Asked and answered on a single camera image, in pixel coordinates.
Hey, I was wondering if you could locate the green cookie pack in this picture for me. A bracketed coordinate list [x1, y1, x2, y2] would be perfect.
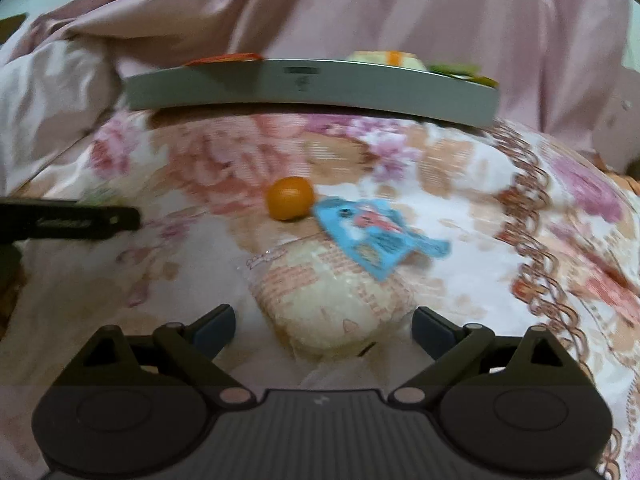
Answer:
[78, 185, 126, 207]

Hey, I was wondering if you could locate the floral bed sheet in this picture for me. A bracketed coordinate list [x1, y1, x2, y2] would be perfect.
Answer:
[1, 110, 639, 479]

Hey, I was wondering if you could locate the small orange mandarin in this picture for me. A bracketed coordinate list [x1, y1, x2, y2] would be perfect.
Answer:
[265, 177, 316, 222]

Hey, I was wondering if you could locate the grey snack tray box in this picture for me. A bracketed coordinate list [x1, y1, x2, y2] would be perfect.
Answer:
[124, 58, 499, 128]

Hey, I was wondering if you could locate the yellow orange bread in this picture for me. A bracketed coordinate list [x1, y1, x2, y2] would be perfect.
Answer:
[347, 51, 427, 72]

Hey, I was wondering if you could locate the green yellow snack packet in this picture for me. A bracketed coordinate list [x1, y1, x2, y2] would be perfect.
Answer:
[427, 64, 499, 89]

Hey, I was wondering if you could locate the light blue snack wrapper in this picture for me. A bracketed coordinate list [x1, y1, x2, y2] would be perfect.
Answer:
[312, 197, 451, 282]

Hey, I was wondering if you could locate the pink satin quilt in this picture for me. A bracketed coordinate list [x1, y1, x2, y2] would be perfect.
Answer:
[1, 0, 629, 193]

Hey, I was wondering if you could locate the red snack packet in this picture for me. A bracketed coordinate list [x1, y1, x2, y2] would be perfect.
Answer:
[186, 53, 264, 66]

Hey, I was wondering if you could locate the round cake clear wrapper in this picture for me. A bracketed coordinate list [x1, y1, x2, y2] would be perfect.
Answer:
[239, 234, 416, 356]

